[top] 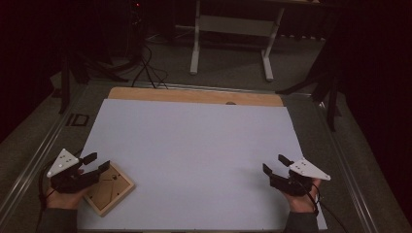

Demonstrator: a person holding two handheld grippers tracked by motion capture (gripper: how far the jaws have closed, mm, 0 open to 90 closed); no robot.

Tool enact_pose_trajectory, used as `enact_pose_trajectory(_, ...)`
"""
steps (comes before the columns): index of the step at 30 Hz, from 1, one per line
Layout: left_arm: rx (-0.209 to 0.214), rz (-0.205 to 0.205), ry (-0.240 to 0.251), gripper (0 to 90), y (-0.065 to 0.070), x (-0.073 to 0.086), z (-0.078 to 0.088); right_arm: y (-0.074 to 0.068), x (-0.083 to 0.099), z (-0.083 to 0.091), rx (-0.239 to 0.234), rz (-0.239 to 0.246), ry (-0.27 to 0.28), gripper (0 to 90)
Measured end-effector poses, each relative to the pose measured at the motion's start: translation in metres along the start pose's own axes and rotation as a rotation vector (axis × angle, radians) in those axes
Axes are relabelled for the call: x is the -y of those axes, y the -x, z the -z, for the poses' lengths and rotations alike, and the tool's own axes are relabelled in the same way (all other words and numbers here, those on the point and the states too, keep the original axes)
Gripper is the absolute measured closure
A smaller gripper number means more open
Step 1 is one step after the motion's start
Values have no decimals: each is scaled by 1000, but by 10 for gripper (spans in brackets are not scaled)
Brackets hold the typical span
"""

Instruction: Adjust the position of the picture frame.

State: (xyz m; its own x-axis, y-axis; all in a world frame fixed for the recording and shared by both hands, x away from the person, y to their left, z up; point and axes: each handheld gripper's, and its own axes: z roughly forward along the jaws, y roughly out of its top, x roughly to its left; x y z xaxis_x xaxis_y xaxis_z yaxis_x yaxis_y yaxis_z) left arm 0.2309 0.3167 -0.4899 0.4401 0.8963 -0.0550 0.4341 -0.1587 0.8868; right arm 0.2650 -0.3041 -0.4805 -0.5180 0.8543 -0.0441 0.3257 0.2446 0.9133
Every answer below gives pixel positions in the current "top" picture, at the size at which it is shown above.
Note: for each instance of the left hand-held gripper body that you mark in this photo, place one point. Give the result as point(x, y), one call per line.
point(63, 161)

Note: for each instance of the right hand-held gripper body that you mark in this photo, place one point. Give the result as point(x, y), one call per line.
point(307, 170)

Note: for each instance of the wooden photo frame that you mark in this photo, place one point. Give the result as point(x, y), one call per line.
point(111, 191)

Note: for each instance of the person's right hand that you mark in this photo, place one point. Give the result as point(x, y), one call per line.
point(302, 204)

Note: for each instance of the person's left hand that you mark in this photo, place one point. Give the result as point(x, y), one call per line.
point(63, 200)

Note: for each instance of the black floor socket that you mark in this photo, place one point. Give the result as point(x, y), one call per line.
point(77, 120)

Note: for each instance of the white table mat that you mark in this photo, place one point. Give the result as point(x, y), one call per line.
point(200, 152)

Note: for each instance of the black tripod stand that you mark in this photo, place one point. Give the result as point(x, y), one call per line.
point(66, 84)
point(332, 97)

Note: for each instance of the wooden table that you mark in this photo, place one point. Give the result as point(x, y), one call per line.
point(194, 95)

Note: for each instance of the metal floor rail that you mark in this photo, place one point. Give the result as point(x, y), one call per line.
point(353, 181)
point(32, 166)

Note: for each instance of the white metal desk frame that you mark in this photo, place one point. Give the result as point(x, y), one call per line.
point(233, 26)

